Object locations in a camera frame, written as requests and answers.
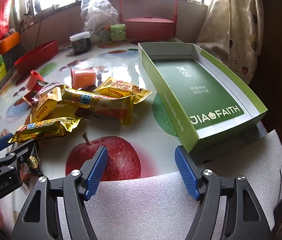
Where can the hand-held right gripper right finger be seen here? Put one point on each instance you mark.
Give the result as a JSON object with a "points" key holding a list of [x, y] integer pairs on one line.
{"points": [[186, 173]]}

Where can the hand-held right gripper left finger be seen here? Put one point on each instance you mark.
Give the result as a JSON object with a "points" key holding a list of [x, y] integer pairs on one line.
{"points": [[97, 172]]}

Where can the red triangular packet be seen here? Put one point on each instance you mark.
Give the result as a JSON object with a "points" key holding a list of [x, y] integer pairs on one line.
{"points": [[30, 98]]}

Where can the white candy packet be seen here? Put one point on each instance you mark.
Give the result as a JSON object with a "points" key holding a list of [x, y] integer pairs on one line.
{"points": [[50, 90]]}

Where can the pink jelly cup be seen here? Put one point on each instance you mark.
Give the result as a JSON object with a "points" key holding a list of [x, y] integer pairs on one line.
{"points": [[34, 80], [83, 78]]}

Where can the silver brown small packet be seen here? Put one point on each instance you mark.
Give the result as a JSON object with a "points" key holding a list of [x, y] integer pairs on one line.
{"points": [[42, 83]]}

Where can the gold packet with red print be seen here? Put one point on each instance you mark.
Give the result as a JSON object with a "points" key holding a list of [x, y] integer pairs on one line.
{"points": [[121, 88]]}

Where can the green cardboard box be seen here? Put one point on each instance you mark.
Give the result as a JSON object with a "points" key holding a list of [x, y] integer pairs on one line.
{"points": [[206, 87]]}

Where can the white foam sheet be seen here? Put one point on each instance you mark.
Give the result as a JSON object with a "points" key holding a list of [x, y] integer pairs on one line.
{"points": [[143, 205]]}

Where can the fruit print tablecloth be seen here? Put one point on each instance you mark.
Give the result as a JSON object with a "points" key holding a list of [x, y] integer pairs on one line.
{"points": [[141, 132]]}

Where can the red bowl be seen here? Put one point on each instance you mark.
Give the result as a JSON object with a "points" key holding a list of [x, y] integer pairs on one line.
{"points": [[38, 56]]}

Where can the orange box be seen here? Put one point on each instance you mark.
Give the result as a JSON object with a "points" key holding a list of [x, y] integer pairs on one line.
{"points": [[5, 43]]}

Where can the dark jar with white lid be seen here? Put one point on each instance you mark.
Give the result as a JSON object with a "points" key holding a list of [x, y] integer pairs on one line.
{"points": [[81, 43]]}

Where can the red printed bag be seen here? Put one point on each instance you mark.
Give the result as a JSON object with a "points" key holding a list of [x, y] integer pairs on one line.
{"points": [[3, 17]]}

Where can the green jar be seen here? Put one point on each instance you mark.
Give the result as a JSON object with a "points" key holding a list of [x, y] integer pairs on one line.
{"points": [[118, 32], [104, 36]]}

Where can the brown wooden cabinet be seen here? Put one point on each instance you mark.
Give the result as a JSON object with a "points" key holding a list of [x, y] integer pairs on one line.
{"points": [[278, 67]]}

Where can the cream patterned curtain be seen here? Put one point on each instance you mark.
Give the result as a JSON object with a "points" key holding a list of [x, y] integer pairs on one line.
{"points": [[231, 30]]}

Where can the clear plastic bag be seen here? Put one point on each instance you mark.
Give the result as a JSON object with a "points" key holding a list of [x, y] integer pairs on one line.
{"points": [[98, 12]]}

